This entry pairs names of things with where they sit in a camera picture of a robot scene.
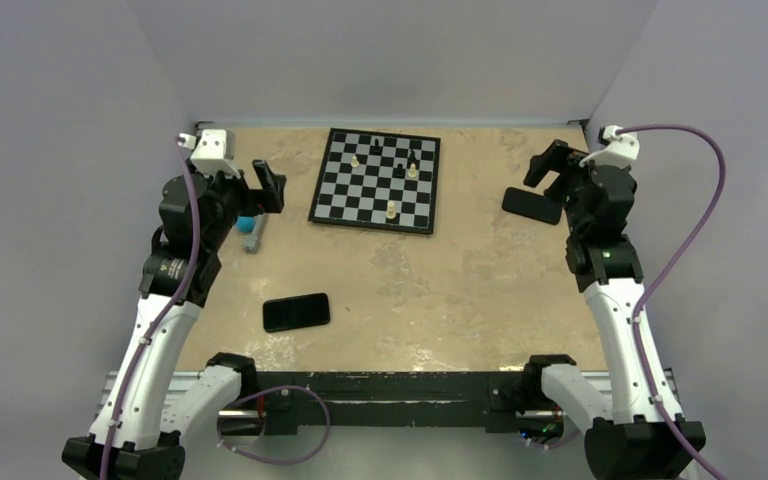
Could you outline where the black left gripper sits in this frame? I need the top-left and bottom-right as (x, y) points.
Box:
(182, 158), (283, 251)

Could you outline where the black smartphone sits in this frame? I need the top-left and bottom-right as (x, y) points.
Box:
(262, 292), (332, 334)

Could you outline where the black phone case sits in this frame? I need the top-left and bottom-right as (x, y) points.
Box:
(261, 292), (332, 335)

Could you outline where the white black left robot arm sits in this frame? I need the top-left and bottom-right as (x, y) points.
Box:
(61, 160), (287, 479)

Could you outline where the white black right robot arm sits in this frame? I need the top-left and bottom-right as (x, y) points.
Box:
(516, 140), (706, 479)

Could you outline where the blue grey red tool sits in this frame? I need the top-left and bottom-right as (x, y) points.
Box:
(236, 214), (269, 254)

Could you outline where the black white chessboard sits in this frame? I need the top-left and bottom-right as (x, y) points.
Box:
(308, 128), (442, 236)

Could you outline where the white chess piece front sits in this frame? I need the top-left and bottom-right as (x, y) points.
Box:
(385, 201), (398, 221)

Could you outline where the black chess piece right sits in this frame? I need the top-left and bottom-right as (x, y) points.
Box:
(408, 150), (419, 169)

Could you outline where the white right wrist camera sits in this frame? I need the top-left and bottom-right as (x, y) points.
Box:
(579, 125), (640, 169)

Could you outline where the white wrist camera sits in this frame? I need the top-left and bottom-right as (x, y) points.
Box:
(579, 125), (640, 169)
(176, 129), (241, 178)

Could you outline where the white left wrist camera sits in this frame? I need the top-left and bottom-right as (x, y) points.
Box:
(176, 129), (241, 178)

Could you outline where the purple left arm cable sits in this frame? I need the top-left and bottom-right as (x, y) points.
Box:
(97, 135), (201, 480)

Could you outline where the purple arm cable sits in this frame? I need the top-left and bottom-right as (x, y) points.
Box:
(97, 135), (201, 480)
(615, 124), (728, 480)

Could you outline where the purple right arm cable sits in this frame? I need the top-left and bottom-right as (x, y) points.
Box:
(615, 124), (728, 480)

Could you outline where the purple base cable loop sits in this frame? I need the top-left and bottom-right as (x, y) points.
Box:
(216, 385), (332, 466)

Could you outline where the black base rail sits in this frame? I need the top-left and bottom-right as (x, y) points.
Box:
(219, 371), (566, 443)

